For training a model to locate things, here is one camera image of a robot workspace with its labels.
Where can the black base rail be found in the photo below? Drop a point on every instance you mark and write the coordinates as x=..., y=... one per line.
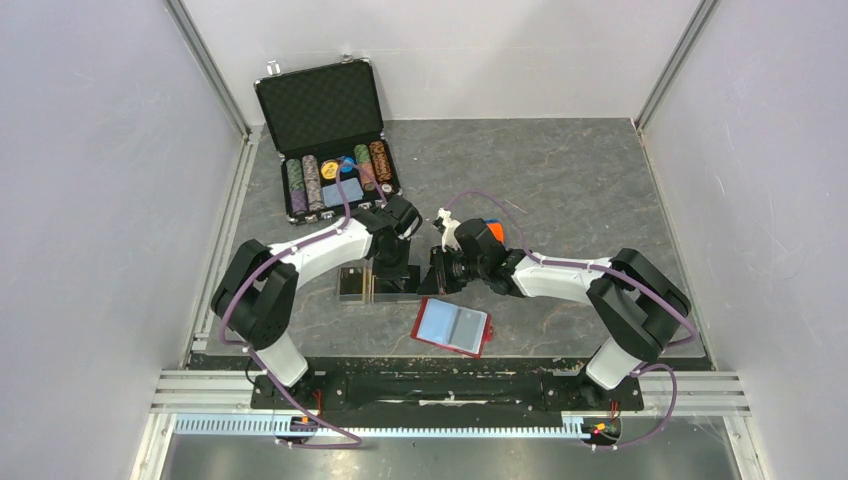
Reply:
x=442, y=392

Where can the blue card deck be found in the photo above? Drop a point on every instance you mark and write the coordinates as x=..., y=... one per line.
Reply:
x=351, y=189

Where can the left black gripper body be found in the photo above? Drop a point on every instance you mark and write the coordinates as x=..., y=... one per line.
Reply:
x=394, y=266

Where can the yellow poker chip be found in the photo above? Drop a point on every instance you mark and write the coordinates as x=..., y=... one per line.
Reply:
x=329, y=169

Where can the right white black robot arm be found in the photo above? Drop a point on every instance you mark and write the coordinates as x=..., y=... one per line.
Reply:
x=641, y=308

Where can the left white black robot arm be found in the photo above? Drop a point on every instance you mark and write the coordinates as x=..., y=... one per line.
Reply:
x=255, y=297

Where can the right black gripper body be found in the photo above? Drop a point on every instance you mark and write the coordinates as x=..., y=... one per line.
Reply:
x=459, y=269

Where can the red leather card holder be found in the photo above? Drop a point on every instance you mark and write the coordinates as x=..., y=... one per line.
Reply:
x=451, y=327

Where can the clear box with black cards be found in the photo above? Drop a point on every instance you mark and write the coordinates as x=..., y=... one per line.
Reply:
x=358, y=284

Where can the blue orange tape dispenser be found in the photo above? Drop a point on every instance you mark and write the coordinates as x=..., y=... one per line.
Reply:
x=497, y=229

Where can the black poker chip case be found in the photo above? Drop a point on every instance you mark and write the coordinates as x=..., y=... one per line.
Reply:
x=323, y=113

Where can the blue poker chip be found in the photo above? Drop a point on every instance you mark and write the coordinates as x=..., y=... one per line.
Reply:
x=346, y=163

